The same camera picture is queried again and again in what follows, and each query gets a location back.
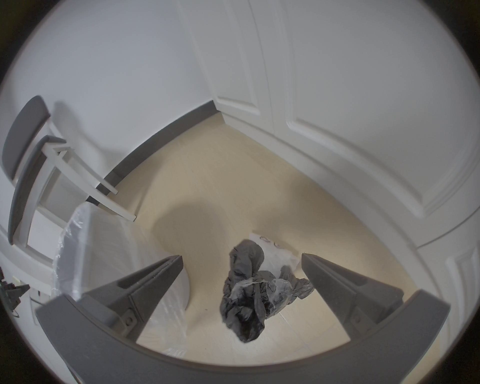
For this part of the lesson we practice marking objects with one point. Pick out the white printed wrapper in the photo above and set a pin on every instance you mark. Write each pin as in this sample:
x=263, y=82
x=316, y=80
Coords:
x=277, y=258

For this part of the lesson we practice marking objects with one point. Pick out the crumpled clear plastic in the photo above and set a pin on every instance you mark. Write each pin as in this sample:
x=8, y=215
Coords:
x=279, y=291

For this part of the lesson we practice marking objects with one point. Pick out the white wardrobe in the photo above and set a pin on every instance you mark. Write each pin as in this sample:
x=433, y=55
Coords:
x=356, y=112

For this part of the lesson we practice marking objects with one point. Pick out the clear plastic bag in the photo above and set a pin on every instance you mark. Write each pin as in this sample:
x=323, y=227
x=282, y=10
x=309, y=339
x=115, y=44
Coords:
x=71, y=243

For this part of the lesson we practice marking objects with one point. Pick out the white chair with grey cushion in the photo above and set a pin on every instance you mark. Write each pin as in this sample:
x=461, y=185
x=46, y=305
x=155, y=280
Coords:
x=26, y=180

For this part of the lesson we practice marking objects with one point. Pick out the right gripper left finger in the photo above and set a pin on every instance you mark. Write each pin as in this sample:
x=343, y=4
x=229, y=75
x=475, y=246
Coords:
x=142, y=290

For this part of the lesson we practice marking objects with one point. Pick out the crumpled black plastic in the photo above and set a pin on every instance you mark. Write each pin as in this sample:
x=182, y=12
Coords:
x=243, y=262

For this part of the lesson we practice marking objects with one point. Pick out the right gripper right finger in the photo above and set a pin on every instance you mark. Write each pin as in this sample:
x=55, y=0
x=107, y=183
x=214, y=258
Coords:
x=345, y=296

